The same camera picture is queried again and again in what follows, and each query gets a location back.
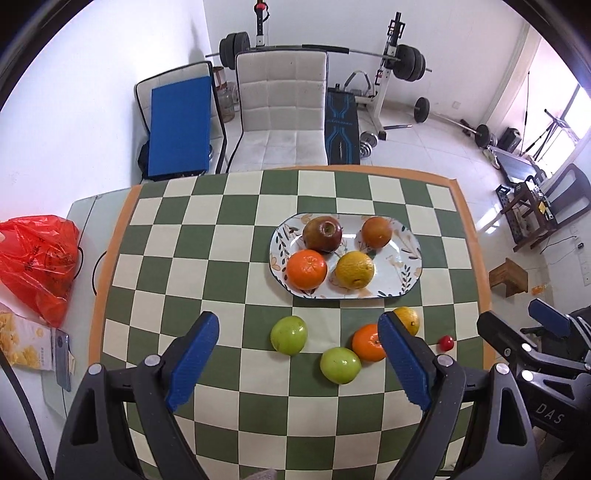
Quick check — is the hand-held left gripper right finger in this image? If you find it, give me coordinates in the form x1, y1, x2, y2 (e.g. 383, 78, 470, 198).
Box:
378, 310, 541, 480

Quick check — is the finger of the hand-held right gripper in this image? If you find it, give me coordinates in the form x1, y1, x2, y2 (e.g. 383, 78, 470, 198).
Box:
527, 298, 591, 344
476, 311, 542, 370

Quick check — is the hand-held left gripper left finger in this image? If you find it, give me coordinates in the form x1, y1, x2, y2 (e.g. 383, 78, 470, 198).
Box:
54, 311, 220, 480

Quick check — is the small yellow orange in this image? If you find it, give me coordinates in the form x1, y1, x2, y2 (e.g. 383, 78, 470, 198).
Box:
393, 306, 420, 336

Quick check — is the small bright tangerine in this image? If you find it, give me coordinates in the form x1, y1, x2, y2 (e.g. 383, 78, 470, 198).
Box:
352, 323, 387, 363

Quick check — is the green apple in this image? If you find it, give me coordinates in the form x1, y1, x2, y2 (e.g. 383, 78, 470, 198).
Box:
270, 316, 308, 356
320, 347, 362, 384

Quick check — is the floral oval plate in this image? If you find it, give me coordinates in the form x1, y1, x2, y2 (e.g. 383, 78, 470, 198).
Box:
269, 212, 423, 300

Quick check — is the small wooden stool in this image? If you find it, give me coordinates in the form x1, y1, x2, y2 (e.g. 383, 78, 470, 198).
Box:
489, 258, 528, 298

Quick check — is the green checkered tablecloth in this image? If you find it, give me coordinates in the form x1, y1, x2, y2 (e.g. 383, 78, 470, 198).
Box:
88, 165, 497, 480

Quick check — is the large yellow orange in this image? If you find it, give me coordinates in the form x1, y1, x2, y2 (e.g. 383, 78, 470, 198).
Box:
335, 250, 375, 289

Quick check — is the dark wooden chair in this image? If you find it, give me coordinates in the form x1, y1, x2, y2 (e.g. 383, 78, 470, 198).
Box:
501, 164, 591, 252

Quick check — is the grey smartphone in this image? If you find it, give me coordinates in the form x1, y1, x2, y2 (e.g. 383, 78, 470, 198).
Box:
54, 329, 74, 392

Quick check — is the dark reddish orange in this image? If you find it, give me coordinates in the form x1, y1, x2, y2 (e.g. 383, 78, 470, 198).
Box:
361, 216, 393, 248

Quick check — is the large bright tangerine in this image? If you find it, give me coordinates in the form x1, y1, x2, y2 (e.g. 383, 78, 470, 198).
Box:
287, 249, 328, 291

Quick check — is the dark red apple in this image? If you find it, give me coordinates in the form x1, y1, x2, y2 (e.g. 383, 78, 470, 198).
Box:
302, 216, 343, 253

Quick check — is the yellow snack box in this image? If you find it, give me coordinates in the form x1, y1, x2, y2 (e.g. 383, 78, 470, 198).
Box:
0, 302, 57, 372

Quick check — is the black speaker box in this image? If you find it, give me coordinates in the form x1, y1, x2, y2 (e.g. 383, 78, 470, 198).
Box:
501, 127, 523, 153

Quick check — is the red plastic bag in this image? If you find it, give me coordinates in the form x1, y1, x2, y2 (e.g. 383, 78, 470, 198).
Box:
0, 215, 80, 328

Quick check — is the black tripod stand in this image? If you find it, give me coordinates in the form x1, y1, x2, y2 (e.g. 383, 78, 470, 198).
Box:
522, 71, 583, 160

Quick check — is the floor barbell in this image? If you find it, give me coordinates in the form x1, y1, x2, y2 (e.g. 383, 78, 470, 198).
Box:
413, 97, 498, 149

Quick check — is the chrome dumbbell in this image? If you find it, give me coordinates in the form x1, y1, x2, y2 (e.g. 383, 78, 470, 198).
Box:
360, 131, 389, 160

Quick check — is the black blue weight bench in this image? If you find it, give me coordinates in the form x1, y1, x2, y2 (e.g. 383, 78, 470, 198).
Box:
324, 85, 362, 166

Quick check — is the white padded chair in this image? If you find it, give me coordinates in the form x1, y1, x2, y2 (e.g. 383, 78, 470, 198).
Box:
225, 50, 329, 174

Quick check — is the glass jar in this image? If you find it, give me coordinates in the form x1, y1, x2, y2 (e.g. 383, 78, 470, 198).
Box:
216, 67, 239, 123

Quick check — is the white squat rack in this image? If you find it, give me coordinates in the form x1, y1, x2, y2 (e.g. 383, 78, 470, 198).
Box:
372, 11, 414, 139

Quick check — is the chair with blue cushion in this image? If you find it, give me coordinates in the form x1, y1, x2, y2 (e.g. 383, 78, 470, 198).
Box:
134, 61, 228, 174

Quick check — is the racked barbell with plates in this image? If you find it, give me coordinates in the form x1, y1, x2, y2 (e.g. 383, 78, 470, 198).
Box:
205, 32, 433, 84

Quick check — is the thin black cable loop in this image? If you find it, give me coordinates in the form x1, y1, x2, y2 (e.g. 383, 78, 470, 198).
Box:
76, 196, 110, 297

